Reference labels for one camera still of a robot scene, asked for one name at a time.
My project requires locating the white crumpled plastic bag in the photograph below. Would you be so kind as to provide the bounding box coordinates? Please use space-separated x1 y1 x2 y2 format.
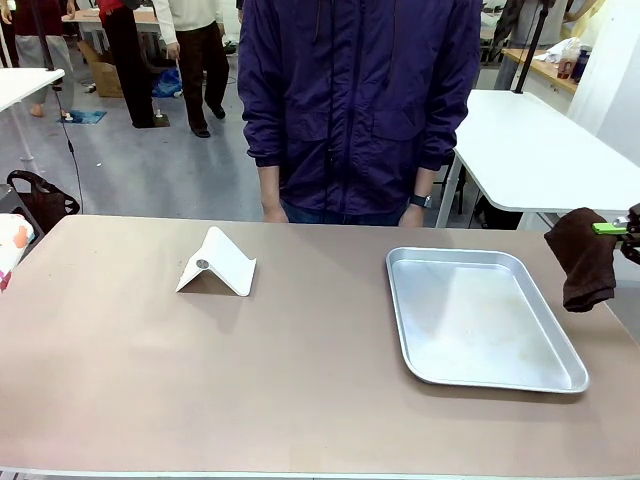
534 36 584 65

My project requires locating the person's right forearm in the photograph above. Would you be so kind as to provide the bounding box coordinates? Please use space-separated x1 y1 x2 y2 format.
257 164 284 198

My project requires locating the blue floor mat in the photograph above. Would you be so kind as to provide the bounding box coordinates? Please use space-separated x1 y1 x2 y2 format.
58 109 109 126

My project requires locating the black stand pole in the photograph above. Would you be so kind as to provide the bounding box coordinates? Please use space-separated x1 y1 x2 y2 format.
33 0 57 72

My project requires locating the wooden background bench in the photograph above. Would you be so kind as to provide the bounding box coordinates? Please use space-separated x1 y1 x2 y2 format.
501 47 586 96

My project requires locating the dark brown cloth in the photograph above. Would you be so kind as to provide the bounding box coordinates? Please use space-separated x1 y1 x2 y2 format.
543 207 619 314

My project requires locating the thin black hanging cable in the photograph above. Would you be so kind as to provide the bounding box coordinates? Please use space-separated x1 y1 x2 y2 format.
52 84 85 215

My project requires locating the lint roller with pink frame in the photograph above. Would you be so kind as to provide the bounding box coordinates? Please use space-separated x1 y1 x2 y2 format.
0 213 38 294

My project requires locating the person's right hand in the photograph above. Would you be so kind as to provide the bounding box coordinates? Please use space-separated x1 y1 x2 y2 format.
259 193 291 224

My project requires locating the white folded plastic stand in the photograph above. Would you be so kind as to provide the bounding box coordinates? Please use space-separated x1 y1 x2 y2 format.
174 225 257 298

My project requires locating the bystander in white sweater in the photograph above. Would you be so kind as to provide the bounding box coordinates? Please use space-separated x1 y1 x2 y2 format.
151 0 230 139

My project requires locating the bystander in grey trousers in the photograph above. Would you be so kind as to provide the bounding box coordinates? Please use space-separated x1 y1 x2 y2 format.
0 0 77 119

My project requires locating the brown cardboard box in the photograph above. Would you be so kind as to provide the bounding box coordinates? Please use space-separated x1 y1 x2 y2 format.
76 39 125 99

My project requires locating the silver metal tray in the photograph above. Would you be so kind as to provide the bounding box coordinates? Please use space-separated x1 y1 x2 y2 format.
385 246 590 395

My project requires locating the person's purple jacket torso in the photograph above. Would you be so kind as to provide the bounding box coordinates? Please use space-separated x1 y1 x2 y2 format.
236 0 482 226

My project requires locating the small white table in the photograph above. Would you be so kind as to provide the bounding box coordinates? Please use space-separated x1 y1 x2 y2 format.
0 67 67 162

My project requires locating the bystander in red top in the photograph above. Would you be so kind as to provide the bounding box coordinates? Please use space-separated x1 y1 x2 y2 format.
96 0 157 130

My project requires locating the blue plastic bag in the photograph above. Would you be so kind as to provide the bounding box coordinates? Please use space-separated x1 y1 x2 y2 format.
151 67 184 99

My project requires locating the person's left forearm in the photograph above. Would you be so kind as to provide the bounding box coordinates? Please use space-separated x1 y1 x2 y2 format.
413 166 434 198

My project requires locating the orange-topped background table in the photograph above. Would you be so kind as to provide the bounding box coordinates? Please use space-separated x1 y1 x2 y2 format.
61 8 162 56

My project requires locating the dark blue bottle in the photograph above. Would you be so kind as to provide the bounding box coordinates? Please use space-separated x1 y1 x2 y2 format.
572 46 592 84

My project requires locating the person's left hand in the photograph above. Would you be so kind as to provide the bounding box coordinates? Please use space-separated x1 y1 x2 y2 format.
398 204 432 228

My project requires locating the black tripod pole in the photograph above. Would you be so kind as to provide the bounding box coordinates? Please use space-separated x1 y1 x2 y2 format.
513 0 551 96

